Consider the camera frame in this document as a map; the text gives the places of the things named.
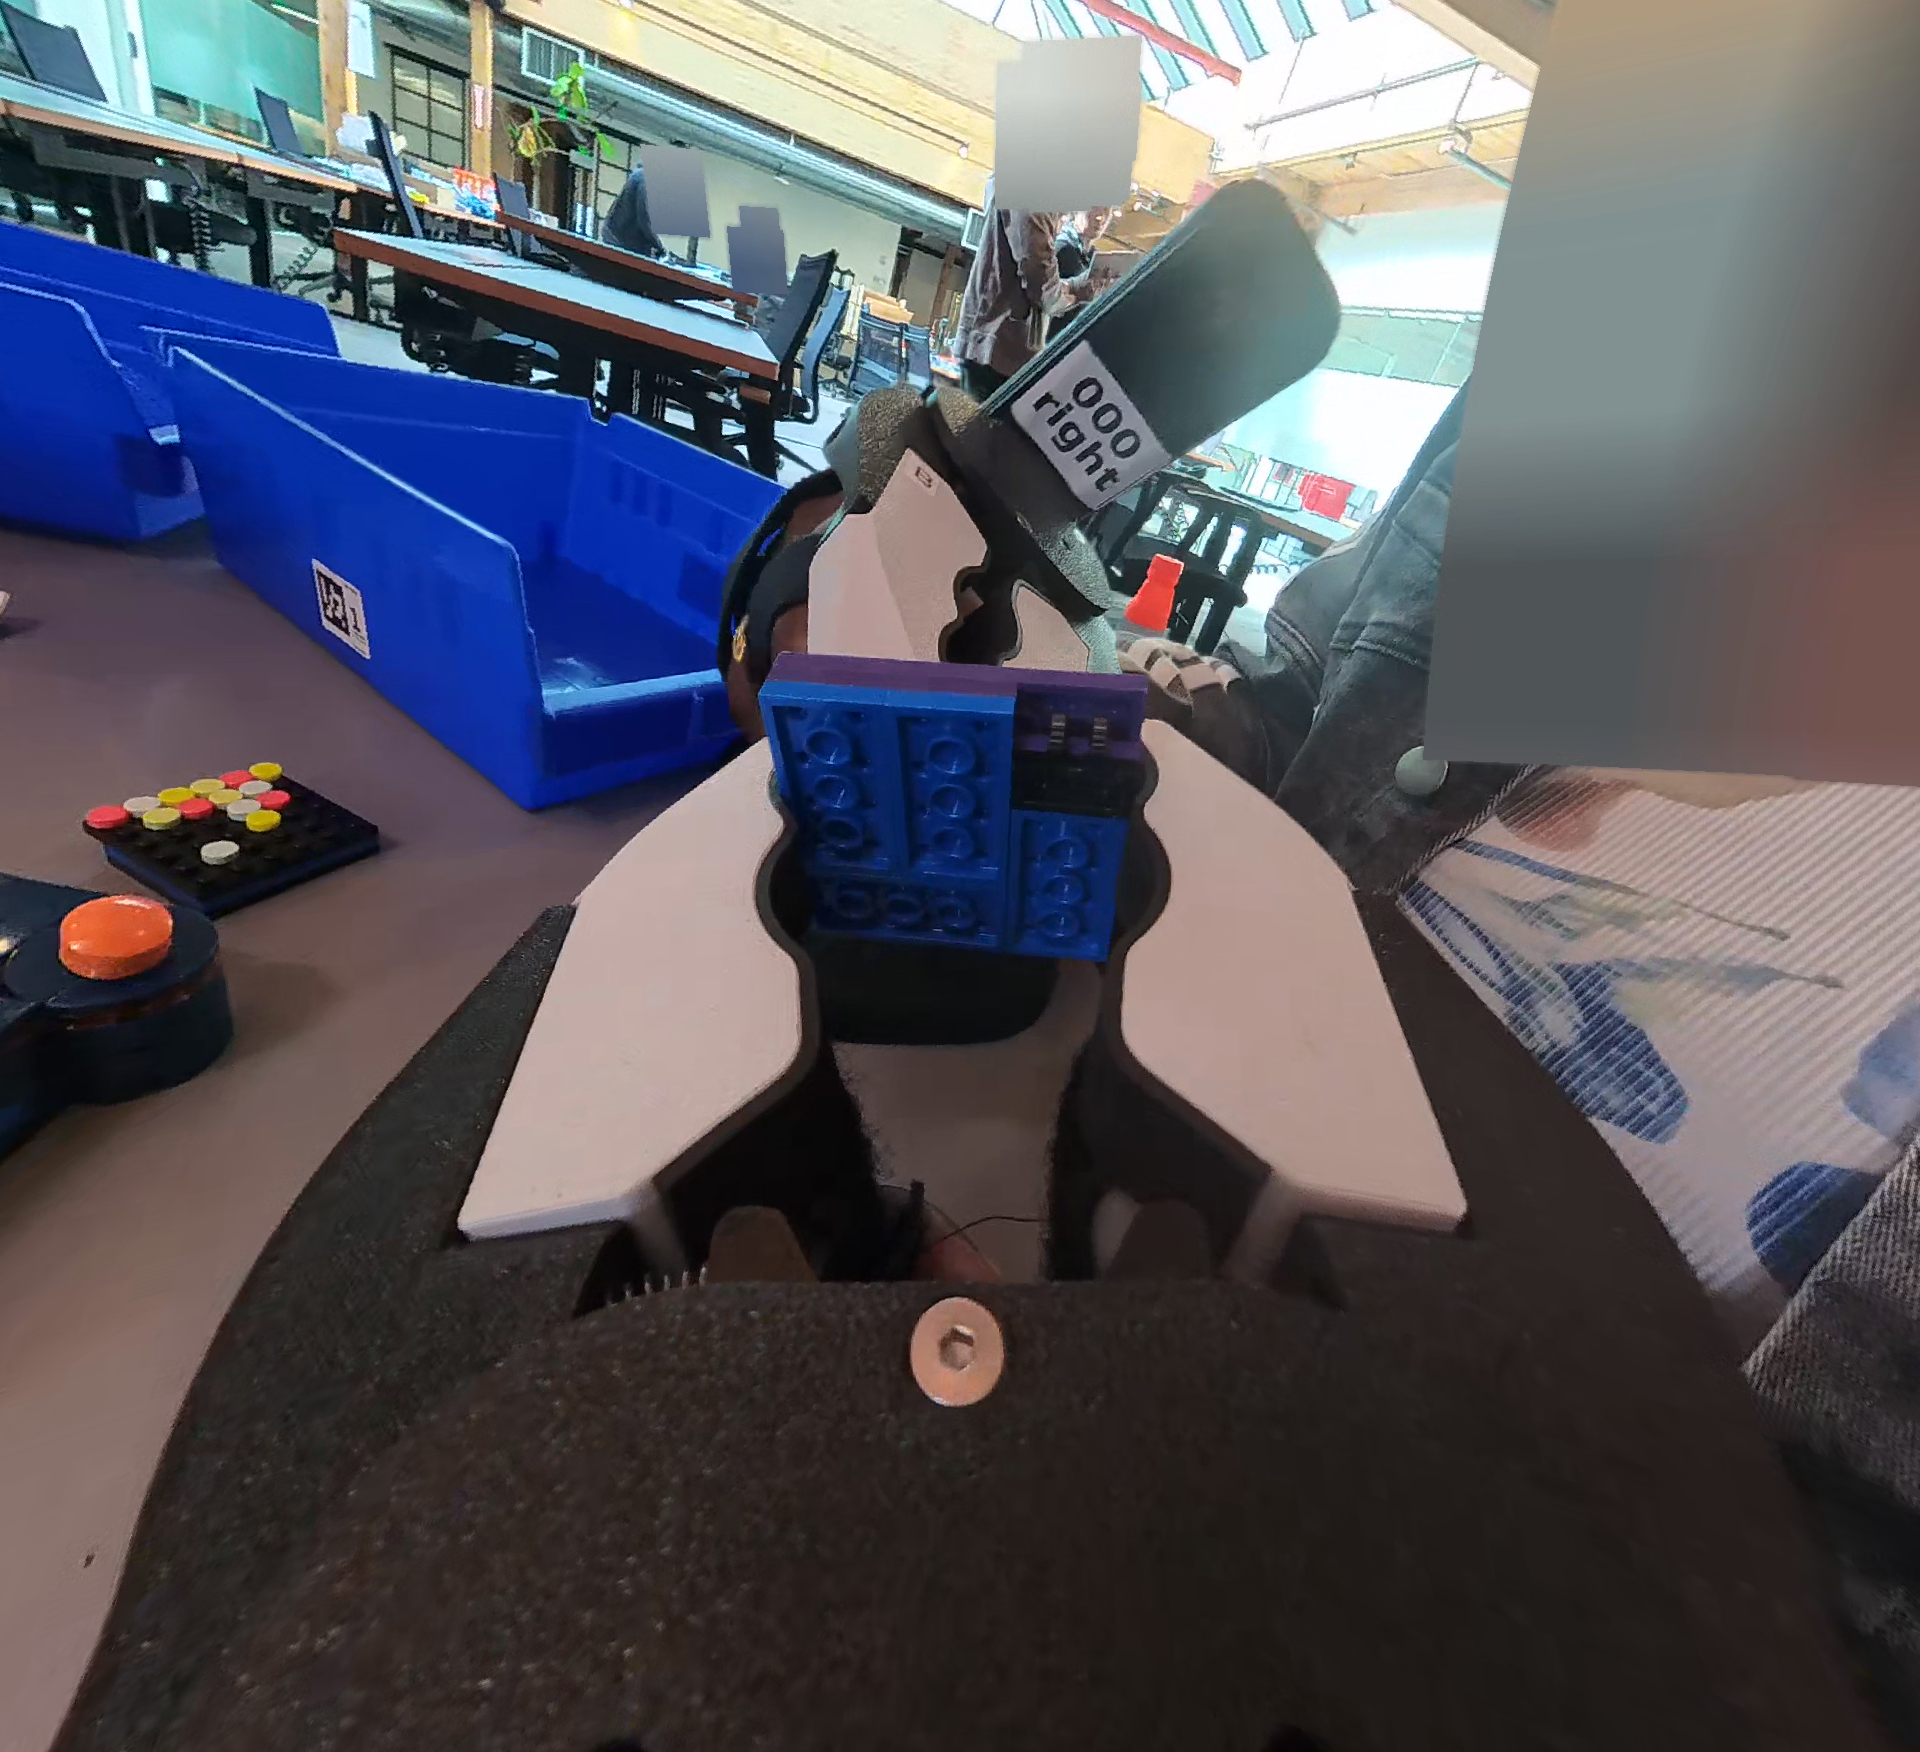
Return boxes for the person's right hand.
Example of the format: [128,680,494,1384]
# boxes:
[725,499,835,742]

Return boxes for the blue and purple brick assembly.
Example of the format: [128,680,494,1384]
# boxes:
[756,680,1149,961]

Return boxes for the grey denim jacket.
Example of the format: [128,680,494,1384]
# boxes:
[1741,1122,1920,1694]

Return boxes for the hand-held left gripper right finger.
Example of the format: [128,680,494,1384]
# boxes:
[1098,722,1469,1286]

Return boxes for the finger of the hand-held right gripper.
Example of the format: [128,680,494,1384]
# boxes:
[947,536,1097,672]
[807,459,995,661]

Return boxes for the white and blue printed shirt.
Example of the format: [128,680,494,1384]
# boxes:
[1396,762,1920,1348]

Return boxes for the purple brick plate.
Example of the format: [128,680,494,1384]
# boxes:
[772,648,1151,818]

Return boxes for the wooden table with black legs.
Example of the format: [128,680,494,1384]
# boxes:
[0,99,377,283]
[332,226,782,480]

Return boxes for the black plate with coloured studs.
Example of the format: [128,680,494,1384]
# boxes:
[82,757,380,916]

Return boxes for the person's right forearm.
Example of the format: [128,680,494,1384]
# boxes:
[1125,379,1532,824]

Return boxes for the green hanging plant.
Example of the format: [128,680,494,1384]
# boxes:
[511,57,616,163]

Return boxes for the dark blue toy console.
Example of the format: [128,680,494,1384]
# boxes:
[0,874,238,1161]

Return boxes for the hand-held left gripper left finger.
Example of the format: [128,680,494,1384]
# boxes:
[457,740,825,1286]

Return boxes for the blue plastic bin with tag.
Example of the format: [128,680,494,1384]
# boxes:
[158,343,788,812]

